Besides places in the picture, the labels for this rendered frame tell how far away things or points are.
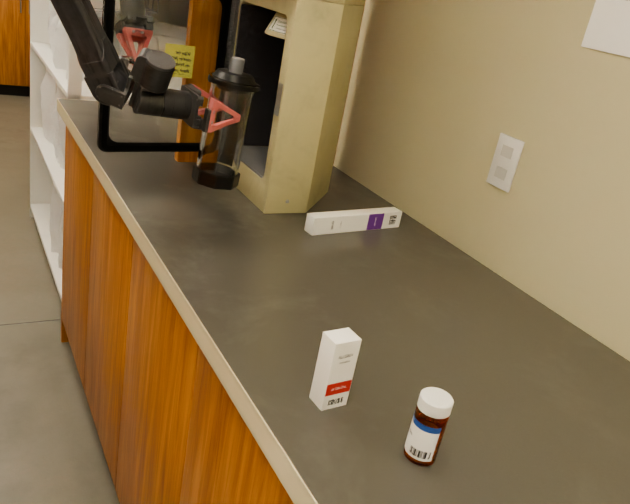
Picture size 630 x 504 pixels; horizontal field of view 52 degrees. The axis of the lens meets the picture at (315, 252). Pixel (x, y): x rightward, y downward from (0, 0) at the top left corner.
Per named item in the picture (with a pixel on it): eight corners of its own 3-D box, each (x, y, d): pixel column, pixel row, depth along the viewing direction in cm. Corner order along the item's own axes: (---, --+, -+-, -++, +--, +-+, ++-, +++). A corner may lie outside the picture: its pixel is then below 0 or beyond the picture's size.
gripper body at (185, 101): (189, 85, 134) (155, 79, 130) (206, 97, 126) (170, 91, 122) (184, 115, 136) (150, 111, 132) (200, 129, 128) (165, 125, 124)
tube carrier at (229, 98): (228, 169, 147) (247, 77, 139) (247, 187, 139) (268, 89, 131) (184, 166, 141) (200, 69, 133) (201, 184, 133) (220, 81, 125)
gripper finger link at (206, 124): (234, 95, 134) (191, 89, 129) (247, 104, 129) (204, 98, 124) (227, 127, 137) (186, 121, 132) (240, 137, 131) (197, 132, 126)
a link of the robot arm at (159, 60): (108, 75, 128) (93, 97, 122) (121, 26, 120) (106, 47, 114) (165, 100, 131) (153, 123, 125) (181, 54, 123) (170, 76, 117)
